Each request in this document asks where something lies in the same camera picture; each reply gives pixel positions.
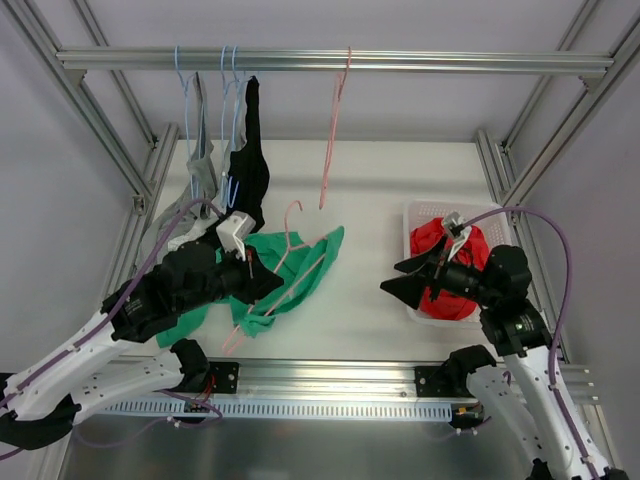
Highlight aluminium frame right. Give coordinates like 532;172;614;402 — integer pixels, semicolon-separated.
477;1;639;367

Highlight black tank top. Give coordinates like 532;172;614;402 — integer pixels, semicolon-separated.
229;76;270;233

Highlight white perforated plastic basket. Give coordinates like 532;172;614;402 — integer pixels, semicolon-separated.
402;199;514;329

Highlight blue wire hanger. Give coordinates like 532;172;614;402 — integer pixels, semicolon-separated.
174;45;200;200
220;46;238;210
226;46;245;208

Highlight aluminium frame left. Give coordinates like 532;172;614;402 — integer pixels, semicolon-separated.
1;1;179;293

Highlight black left arm base bracket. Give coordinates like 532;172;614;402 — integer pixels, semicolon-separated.
169;339;240;394

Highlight aluminium front table rail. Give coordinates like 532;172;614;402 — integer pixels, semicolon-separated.
212;359;441;401

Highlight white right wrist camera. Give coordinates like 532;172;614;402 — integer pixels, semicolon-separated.
441;212;472;262

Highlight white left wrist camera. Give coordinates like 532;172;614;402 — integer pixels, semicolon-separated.
216;211;255;261

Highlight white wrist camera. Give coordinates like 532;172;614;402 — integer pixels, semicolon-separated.
216;211;255;261
441;212;472;262

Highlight aluminium frame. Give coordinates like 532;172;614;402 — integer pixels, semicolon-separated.
477;1;639;367
1;1;179;293

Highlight white slotted cable duct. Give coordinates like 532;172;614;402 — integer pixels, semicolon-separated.
102;396;453;423

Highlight black right arm base bracket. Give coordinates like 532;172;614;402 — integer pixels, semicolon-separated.
414;345;497;398

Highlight pink wire hanger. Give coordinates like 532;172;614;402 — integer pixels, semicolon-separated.
318;47;352;210

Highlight grey tank top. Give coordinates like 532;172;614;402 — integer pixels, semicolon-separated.
134;73;224;270

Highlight green shirt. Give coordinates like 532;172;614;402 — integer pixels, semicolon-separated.
155;225;346;350

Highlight red tank top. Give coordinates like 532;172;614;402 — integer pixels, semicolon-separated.
409;217;490;321

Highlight aluminium hanging rail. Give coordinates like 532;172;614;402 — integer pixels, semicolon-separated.
56;46;614;78

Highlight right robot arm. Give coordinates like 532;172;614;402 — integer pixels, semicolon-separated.
380;241;628;479

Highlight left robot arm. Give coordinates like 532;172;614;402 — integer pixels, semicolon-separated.
1;241;284;451

